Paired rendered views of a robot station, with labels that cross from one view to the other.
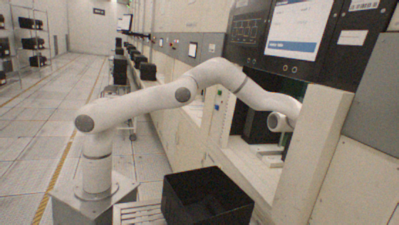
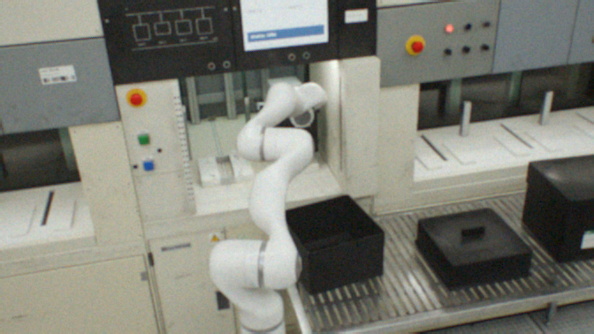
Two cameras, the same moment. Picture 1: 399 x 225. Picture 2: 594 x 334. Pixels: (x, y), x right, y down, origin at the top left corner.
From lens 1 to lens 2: 1.81 m
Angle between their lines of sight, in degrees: 71
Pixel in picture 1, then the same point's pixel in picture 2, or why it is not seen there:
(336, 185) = (384, 125)
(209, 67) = (291, 101)
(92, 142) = (274, 299)
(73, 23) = not seen: outside the picture
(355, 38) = (359, 16)
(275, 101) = (312, 94)
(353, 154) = (388, 96)
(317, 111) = (363, 82)
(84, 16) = not seen: outside the picture
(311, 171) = (375, 128)
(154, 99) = (289, 177)
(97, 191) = not seen: outside the picture
